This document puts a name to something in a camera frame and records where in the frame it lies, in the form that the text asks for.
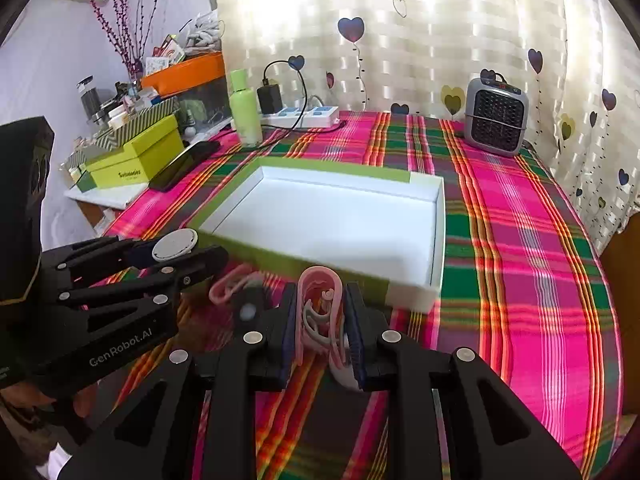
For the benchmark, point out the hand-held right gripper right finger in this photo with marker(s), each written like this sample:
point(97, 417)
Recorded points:
point(356, 340)

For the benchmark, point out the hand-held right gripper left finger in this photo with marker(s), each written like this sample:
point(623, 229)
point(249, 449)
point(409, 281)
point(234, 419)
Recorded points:
point(287, 332)

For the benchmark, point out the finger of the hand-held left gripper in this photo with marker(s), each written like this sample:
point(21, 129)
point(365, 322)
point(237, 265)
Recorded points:
point(125, 252)
point(210, 260)

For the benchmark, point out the pink hair clip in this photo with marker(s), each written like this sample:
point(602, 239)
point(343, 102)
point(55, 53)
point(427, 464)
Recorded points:
point(222, 290)
point(320, 280)

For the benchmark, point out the small white round jar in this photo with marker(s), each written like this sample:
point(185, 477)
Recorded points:
point(175, 245)

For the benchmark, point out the green and white box tray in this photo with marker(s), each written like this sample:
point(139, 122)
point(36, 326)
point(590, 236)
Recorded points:
point(325, 220)

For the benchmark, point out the white side table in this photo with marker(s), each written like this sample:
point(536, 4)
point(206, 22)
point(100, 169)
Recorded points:
point(115, 197)

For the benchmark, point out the lime green box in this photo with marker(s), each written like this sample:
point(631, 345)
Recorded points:
point(140, 157)

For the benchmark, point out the black smartphone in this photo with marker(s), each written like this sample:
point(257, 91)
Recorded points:
point(182, 165)

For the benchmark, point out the green striped box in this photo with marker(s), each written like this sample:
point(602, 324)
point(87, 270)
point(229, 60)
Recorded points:
point(145, 117)

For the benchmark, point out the glass jar black lid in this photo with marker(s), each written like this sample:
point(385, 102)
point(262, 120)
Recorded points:
point(90, 102)

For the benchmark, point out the light green bottle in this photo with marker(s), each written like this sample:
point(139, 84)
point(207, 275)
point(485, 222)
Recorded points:
point(245, 110)

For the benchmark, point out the dark glass tank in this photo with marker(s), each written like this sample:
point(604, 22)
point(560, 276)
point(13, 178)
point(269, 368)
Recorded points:
point(210, 102)

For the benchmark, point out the pink plaid tablecloth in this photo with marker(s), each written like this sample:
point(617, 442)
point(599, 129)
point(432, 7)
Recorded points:
point(500, 260)

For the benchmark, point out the black charger plug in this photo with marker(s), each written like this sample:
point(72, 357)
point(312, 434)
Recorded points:
point(270, 100)

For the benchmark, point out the white power strip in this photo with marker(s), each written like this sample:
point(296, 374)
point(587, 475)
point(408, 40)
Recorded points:
point(310, 116)

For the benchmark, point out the orange box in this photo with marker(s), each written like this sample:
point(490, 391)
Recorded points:
point(185, 72)

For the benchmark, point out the pink flower branches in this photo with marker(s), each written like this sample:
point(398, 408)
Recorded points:
point(125, 35)

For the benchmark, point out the white crumpled bag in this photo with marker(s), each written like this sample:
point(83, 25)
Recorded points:
point(202, 32)

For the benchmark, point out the grey space heater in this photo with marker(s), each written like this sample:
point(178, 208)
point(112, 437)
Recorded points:
point(497, 115)

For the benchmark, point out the brown wooden furniture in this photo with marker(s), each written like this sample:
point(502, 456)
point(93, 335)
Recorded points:
point(622, 320)

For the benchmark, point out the cream heart print curtain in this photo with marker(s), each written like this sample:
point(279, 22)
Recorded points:
point(425, 35)

